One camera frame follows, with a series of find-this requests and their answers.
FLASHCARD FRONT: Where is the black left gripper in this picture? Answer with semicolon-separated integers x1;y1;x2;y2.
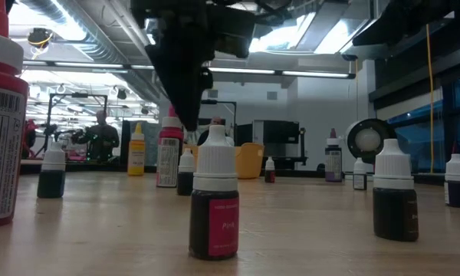
130;0;256;133

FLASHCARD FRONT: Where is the large pink food coloring bottle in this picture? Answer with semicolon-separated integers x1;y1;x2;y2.
156;105;186;189

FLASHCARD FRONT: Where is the yellow plastic bin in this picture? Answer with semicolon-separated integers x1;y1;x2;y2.
186;142;265;179

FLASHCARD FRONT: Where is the large yellow food coloring bottle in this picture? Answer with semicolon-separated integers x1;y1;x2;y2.
126;122;146;177

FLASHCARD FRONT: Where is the small dark dropper bottle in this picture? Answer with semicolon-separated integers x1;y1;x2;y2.
176;147;196;197

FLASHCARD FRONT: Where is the small red dropper bottle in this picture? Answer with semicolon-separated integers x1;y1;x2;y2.
264;156;276;184

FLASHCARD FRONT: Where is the small pink dropper bottle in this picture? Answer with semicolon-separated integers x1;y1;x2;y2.
188;124;241;261

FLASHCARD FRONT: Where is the large purple food coloring bottle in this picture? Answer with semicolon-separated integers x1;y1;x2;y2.
324;127;343;183

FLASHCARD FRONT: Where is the small teal dropper bottle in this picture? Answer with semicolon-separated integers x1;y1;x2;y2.
37;140;67;199

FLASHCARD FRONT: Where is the small black dropper bottle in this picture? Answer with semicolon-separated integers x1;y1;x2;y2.
352;157;368;192

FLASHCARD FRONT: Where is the large red food coloring bottle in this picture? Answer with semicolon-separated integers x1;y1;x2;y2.
0;0;30;230

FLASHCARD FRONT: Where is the small brown dropper bottle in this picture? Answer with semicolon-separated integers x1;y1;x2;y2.
372;138;420;243

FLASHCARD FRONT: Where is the black and white cabinet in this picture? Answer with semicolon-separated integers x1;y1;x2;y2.
252;120;301;159

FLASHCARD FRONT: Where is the ceiling light strip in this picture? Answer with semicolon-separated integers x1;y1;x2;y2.
21;60;155;72
208;67;357;80

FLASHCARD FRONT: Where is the black stand pole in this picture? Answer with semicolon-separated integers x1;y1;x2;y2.
298;127;307;158

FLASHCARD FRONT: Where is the white spotlight lamp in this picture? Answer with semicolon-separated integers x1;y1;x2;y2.
344;117;399;182

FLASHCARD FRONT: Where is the black metal frame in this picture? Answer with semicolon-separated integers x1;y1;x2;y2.
44;93;109;159
201;99;238;130

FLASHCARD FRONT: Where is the black aluminium table frame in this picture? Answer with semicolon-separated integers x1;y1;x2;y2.
21;163;460;189

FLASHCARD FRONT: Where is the ceiling cord reel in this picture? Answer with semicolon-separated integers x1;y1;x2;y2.
25;26;54;53

